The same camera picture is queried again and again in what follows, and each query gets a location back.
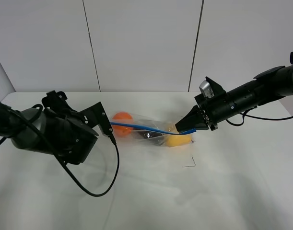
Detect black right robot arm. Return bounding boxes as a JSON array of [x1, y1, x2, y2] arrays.
[[175, 65, 293, 133]]

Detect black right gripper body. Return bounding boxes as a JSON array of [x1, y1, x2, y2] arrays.
[[195, 93, 235, 131]]

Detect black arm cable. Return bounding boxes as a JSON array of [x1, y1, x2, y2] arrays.
[[0, 104, 120, 197], [224, 50, 293, 127]]

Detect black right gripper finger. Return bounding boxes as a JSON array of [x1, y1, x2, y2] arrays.
[[183, 106, 204, 122], [175, 117, 209, 133]]

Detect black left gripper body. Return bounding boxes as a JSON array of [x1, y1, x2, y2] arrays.
[[44, 108, 98, 165]]

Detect orange fruit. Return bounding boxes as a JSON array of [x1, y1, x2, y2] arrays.
[[112, 112, 133, 138]]

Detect dark purple eggplant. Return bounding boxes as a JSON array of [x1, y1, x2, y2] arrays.
[[135, 129, 165, 146]]

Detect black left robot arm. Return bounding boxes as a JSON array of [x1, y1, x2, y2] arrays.
[[0, 97, 113, 165]]

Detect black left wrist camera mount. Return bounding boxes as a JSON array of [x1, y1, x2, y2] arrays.
[[41, 90, 71, 113]]

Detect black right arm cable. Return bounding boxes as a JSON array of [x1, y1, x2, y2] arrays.
[[224, 50, 293, 127]]

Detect clear zip bag blue seal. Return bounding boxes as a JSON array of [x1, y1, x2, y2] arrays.
[[110, 112, 194, 147]]

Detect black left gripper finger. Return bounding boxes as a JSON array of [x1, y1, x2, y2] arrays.
[[80, 102, 113, 137]]

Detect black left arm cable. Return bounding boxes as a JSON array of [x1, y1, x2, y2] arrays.
[[0, 104, 120, 197]]

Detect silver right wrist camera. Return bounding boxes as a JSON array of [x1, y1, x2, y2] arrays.
[[199, 80, 214, 98]]

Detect yellow pear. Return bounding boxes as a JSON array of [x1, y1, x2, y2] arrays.
[[165, 124, 192, 147]]

